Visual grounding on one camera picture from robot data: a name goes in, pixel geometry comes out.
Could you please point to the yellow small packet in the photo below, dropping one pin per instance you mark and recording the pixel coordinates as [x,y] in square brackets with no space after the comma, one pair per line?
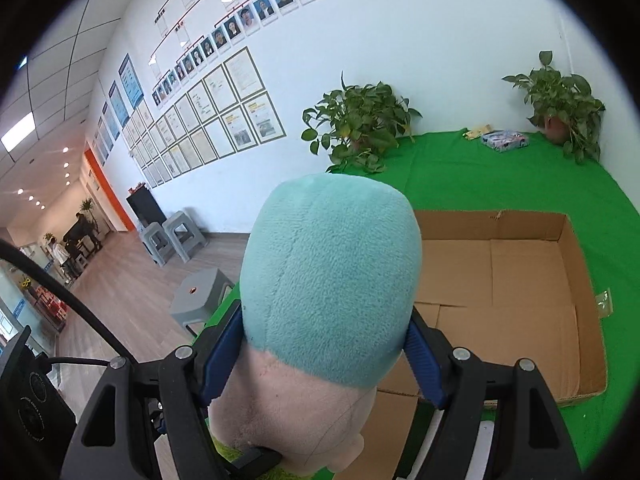
[477,132]

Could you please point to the black cabinet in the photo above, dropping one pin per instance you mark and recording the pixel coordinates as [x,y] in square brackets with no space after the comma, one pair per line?
[145,207]

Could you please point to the framed certificates on wall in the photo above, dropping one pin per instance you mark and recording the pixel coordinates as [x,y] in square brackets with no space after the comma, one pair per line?
[195,115]

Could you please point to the right potted green plant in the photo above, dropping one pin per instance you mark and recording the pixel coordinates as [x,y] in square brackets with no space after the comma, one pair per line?
[563,108]

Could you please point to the potted green plant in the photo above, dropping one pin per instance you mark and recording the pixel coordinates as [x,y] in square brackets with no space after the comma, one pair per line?
[563,108]
[358,125]

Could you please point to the colourful small packet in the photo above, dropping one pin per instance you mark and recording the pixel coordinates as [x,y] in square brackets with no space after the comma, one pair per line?
[504,140]

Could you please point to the staff photo row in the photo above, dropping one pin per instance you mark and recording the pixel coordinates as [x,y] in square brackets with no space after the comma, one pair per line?
[180,53]

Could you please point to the teal pink plush pillow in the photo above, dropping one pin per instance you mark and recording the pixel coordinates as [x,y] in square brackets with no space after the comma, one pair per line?
[327,285]

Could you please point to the left potted green plant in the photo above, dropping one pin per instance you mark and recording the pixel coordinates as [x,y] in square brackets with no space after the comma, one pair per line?
[358,125]

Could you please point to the large cardboard tray box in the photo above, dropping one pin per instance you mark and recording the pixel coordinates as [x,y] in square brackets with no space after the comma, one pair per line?
[512,284]

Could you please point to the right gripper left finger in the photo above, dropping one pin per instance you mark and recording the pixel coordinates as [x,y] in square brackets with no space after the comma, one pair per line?
[135,404]

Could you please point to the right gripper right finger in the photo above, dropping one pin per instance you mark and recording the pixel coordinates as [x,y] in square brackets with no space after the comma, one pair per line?
[471,417]

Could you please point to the near grey plastic stool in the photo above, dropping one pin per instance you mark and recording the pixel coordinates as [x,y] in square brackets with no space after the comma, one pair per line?
[198,297]

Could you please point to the grey plastic stool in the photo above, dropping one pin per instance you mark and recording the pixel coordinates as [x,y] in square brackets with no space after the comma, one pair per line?
[198,297]
[183,234]
[157,243]

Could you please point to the green table cloth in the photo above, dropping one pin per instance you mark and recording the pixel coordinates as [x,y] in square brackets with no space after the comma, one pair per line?
[442,171]

